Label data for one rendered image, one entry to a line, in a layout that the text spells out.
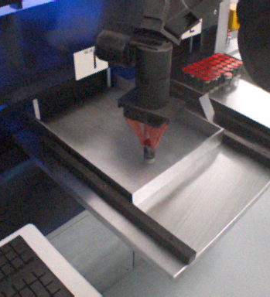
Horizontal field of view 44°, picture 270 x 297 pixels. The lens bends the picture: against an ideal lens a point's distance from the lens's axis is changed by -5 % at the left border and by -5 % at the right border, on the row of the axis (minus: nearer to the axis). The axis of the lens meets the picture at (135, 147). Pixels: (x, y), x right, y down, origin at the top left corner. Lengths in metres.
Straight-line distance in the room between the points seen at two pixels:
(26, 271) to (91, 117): 0.38
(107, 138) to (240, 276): 1.04
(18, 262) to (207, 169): 0.38
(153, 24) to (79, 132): 0.33
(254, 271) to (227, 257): 0.14
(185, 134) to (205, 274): 0.92
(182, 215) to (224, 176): 0.13
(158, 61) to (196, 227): 0.27
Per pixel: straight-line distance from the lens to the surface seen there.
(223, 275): 1.57
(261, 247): 1.70
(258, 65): 0.23
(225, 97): 0.90
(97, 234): 1.08
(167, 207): 0.59
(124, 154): 0.69
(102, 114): 0.81
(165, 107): 0.58
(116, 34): 0.58
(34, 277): 0.59
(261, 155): 0.70
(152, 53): 0.52
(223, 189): 0.64
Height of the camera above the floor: 1.32
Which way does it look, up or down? 39 degrees down
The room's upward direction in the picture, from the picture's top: straight up
